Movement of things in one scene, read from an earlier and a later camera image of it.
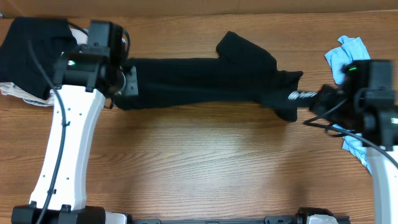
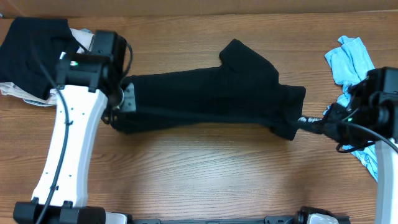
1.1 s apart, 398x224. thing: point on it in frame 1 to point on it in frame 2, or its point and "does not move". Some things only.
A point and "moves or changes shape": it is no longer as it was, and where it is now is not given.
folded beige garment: x=9 y=89 does not move
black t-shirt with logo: x=244 y=74 moves or changes shape
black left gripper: x=131 y=81 to x=115 y=116
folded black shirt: x=48 y=38 does not move
